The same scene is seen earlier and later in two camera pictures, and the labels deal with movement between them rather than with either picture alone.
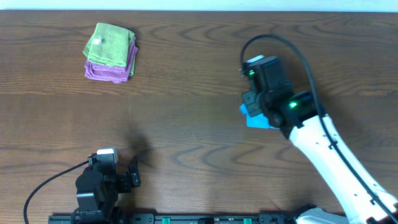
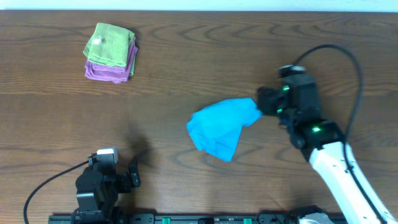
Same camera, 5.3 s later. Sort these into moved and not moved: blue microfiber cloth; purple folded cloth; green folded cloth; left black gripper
Moved: blue microfiber cloth
Not moved: left black gripper; green folded cloth; purple folded cloth
